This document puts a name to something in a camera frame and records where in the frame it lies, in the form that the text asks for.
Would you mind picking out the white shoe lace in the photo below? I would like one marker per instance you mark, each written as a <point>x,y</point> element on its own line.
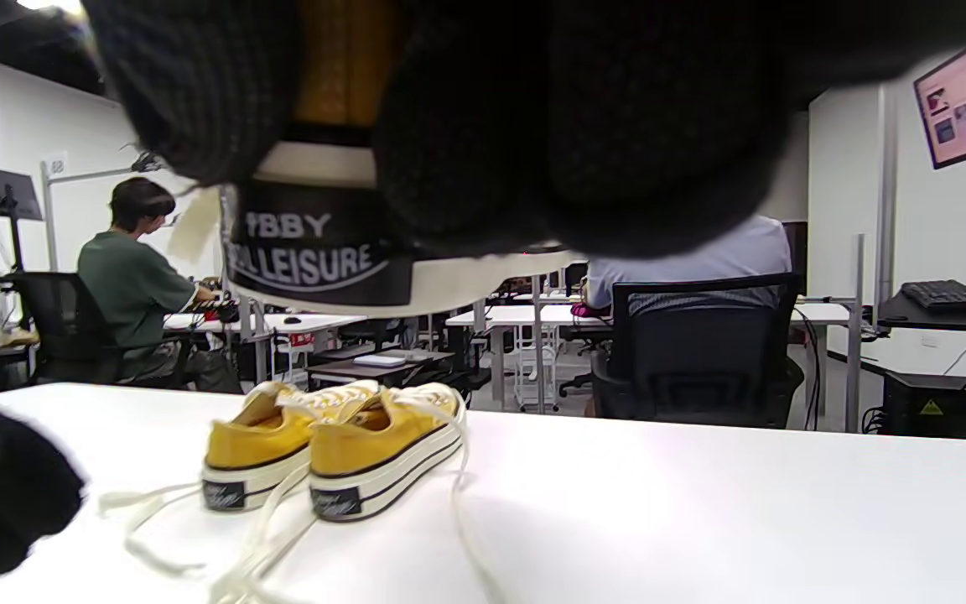
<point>118,502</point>
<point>240,587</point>

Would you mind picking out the black mesh office chair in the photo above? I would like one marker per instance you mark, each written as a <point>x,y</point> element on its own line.
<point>64,327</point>
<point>693,361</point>

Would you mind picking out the person's right hand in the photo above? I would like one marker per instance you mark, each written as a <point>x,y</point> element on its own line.
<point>575,126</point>

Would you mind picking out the white desk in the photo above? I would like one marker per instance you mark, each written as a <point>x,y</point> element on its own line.
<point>516,315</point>
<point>315,321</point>

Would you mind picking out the brown side table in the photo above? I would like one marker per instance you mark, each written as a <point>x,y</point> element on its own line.
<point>382,373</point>

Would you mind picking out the black keyboard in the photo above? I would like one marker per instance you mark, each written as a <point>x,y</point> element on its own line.
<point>948,295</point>

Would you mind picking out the white wheeled cart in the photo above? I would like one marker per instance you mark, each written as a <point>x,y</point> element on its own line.
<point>537,369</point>

